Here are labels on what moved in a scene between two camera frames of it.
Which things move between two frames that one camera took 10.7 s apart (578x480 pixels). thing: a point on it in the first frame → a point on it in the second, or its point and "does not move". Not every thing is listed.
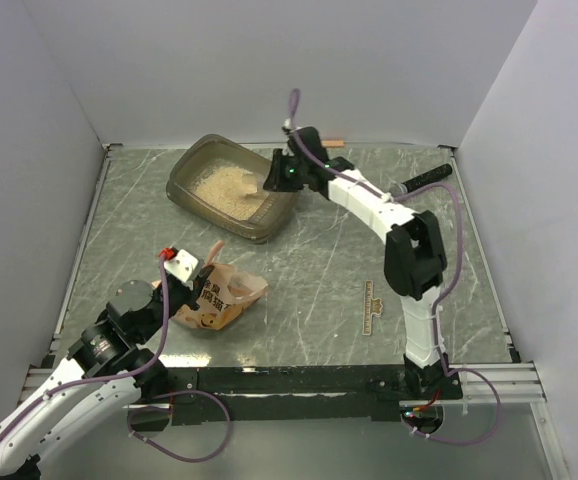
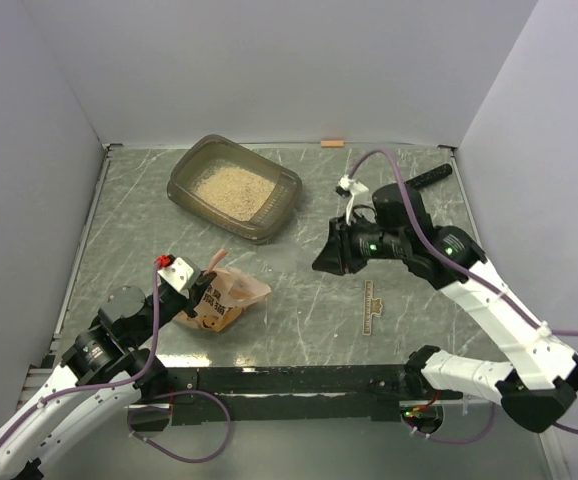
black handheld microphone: x=399 y=188 does not move
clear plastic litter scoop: x=252 y=183 → x=277 y=258
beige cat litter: x=223 y=187 does not move
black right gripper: x=274 y=181 → x=338 y=256
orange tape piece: x=332 y=143 does not move
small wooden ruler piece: x=372 y=306 does not move
